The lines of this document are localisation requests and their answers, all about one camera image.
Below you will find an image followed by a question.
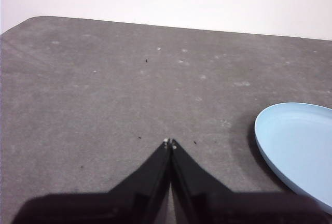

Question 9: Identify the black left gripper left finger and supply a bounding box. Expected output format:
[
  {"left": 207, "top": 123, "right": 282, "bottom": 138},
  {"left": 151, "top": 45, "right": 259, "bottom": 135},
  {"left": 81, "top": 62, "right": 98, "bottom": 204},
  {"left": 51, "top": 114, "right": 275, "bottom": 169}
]
[{"left": 11, "top": 138, "right": 172, "bottom": 224}]

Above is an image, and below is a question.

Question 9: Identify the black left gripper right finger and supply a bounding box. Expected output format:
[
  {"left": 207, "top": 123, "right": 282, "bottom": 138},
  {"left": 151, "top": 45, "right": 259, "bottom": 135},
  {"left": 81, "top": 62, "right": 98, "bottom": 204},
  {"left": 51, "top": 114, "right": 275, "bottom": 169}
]
[{"left": 170, "top": 138, "right": 332, "bottom": 224}]

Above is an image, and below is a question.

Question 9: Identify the light blue round plate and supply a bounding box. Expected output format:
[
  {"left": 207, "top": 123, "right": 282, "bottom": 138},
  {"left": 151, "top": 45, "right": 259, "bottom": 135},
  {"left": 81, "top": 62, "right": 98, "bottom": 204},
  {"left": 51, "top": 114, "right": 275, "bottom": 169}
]
[{"left": 254, "top": 102, "right": 332, "bottom": 216}]

